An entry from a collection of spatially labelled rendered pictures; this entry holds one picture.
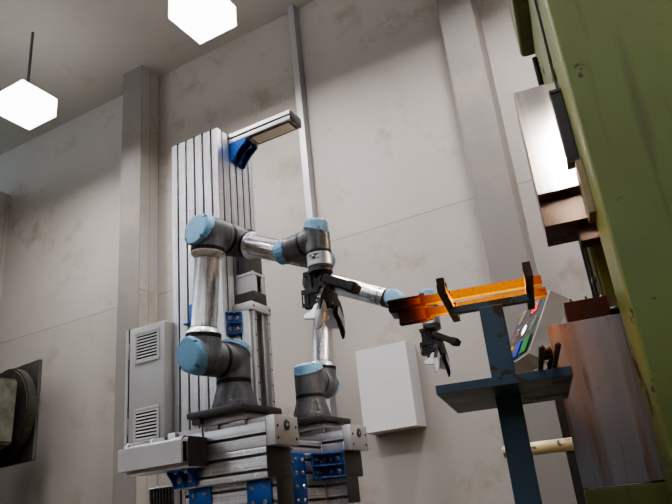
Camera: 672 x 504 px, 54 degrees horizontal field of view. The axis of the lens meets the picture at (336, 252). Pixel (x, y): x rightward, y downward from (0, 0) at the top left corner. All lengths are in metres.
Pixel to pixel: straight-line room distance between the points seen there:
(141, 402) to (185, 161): 1.01
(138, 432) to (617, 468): 1.64
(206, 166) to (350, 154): 3.71
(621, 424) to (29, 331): 7.65
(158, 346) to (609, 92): 1.78
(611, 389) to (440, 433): 3.51
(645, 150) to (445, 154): 4.17
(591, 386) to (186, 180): 1.78
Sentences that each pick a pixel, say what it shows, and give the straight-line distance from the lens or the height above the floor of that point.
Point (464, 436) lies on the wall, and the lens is 5.32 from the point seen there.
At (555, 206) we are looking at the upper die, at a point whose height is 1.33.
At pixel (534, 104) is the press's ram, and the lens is 2.39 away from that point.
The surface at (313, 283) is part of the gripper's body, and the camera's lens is 1.89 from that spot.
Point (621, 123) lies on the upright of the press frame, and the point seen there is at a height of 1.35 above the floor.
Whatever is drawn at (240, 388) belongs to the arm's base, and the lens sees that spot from 2.19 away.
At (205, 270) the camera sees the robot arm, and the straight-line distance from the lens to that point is 2.20.
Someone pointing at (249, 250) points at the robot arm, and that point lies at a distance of 2.26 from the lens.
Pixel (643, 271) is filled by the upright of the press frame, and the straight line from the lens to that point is 1.77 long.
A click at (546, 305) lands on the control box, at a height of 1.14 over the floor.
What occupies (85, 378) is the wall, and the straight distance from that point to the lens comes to 7.87.
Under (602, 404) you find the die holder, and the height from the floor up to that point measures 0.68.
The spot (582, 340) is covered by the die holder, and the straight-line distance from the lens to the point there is 1.99.
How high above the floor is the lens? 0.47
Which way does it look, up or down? 22 degrees up
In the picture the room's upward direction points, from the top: 6 degrees counter-clockwise
